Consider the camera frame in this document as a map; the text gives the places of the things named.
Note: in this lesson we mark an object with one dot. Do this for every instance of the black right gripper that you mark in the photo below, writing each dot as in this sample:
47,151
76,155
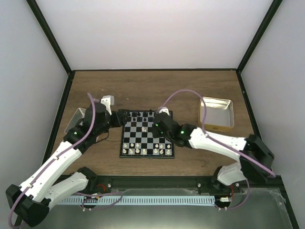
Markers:
156,134

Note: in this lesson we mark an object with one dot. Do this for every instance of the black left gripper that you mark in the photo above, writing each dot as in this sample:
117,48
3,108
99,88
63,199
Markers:
120,119

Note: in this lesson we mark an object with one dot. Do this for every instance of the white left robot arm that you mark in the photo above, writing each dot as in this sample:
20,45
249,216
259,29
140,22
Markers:
35,197

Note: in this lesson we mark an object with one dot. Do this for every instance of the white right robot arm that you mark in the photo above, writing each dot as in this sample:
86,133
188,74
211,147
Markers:
253,159

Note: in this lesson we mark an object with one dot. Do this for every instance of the row of black chess pieces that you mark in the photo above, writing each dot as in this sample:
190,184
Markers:
141,116

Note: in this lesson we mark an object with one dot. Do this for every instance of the black white chess board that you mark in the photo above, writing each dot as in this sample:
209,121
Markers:
132,133

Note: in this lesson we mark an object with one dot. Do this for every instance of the pink metal tin box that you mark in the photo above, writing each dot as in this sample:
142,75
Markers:
76,119

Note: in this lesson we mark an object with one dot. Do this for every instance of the gold metal tin box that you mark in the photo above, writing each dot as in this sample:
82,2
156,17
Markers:
219,114

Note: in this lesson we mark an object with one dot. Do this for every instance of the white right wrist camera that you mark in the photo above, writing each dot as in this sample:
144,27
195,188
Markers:
164,110

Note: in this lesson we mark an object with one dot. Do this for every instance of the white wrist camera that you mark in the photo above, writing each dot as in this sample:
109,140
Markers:
108,101
164,110

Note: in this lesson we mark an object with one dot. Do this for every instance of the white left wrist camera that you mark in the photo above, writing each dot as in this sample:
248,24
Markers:
108,101

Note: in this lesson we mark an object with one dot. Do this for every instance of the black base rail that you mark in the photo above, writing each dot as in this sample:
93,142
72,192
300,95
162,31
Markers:
157,182

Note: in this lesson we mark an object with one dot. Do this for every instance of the light blue cable duct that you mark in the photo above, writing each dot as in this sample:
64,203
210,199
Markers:
143,201

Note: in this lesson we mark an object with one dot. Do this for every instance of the black enclosure frame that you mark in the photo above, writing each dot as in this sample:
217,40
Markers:
148,87

